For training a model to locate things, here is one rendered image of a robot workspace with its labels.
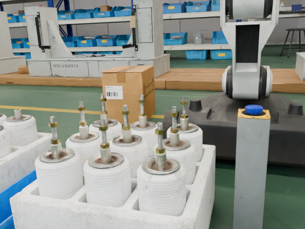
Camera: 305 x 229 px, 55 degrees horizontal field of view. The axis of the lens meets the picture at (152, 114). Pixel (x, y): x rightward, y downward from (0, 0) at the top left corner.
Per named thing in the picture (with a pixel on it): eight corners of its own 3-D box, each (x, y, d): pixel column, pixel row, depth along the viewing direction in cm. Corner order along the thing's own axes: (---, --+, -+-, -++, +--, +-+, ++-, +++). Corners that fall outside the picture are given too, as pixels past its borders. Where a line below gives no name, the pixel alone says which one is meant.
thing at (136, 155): (113, 197, 81) (108, 135, 76) (148, 194, 82) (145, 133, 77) (112, 218, 72) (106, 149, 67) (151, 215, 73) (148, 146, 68)
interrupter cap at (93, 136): (63, 140, 75) (62, 137, 75) (85, 131, 81) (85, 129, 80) (83, 146, 71) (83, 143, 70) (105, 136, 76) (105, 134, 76)
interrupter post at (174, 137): (171, 143, 70) (170, 130, 69) (180, 144, 69) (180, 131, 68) (168, 146, 68) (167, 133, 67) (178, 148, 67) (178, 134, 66)
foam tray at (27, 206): (100, 184, 102) (95, 136, 98) (214, 199, 91) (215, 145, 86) (22, 269, 67) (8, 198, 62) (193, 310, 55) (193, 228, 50)
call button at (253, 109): (244, 112, 71) (244, 104, 71) (262, 112, 70) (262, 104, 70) (244, 116, 68) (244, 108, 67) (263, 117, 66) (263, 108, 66)
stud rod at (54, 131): (53, 150, 64) (48, 116, 62) (57, 148, 65) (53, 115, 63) (55, 151, 64) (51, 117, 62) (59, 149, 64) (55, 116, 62)
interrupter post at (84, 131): (77, 139, 75) (76, 126, 74) (85, 136, 77) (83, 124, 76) (84, 141, 74) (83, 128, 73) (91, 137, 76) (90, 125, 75)
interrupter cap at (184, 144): (164, 138, 73) (164, 136, 73) (194, 141, 71) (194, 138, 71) (153, 150, 67) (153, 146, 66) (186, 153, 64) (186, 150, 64)
